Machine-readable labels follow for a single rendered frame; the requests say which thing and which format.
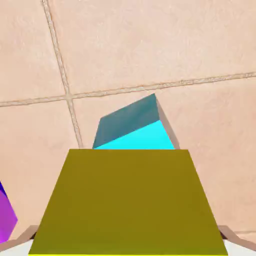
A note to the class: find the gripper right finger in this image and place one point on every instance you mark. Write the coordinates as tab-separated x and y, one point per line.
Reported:
238	245

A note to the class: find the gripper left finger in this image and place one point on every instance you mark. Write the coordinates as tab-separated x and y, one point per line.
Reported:
19	243

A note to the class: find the small yellow cube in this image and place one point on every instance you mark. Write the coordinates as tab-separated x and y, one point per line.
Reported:
128	202

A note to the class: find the small purple cube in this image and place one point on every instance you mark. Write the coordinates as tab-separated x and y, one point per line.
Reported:
6	218

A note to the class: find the small cyan cube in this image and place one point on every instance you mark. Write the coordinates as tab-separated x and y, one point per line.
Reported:
138	130

